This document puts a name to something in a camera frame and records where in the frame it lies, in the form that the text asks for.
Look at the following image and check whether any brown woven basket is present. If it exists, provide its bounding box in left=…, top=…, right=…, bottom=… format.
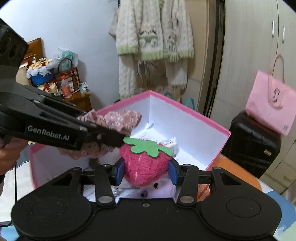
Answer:
left=55, top=58, right=80, bottom=91

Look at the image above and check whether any wooden side cabinet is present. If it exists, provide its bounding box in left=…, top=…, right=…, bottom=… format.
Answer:
left=16, top=38, right=92, bottom=111

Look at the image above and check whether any person's left hand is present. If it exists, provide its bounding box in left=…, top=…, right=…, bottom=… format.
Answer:
left=0, top=138, right=28, bottom=175

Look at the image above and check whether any pink cardboard box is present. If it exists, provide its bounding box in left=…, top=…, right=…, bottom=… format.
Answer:
left=30, top=90, right=231, bottom=188

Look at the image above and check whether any blue bouquet box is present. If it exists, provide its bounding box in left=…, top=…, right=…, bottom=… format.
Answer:
left=26, top=58, right=57, bottom=86

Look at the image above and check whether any beige wardrobe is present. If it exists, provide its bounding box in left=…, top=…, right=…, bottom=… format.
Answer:
left=208, top=0, right=296, bottom=195

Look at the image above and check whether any pink strawberry plush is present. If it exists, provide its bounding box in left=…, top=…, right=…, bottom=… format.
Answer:
left=120, top=137, right=174, bottom=187

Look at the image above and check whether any pink floral cloth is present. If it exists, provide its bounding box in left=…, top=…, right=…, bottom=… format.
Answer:
left=58, top=109, right=142, bottom=160

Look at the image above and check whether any cream knitted cardigan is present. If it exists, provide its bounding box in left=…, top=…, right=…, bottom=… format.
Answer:
left=109, top=1, right=194, bottom=99

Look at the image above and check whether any black suitcase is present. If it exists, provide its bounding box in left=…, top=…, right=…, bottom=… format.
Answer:
left=222, top=111, right=281, bottom=178

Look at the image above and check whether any pink paper bag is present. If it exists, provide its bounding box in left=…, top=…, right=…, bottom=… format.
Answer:
left=245, top=53, right=296, bottom=137

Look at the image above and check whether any orange drink bottle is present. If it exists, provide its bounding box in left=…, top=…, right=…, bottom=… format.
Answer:
left=61, top=75, right=72, bottom=98

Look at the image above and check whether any white tissue packet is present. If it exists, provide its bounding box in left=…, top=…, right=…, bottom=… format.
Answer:
left=159, top=137, right=179, bottom=158

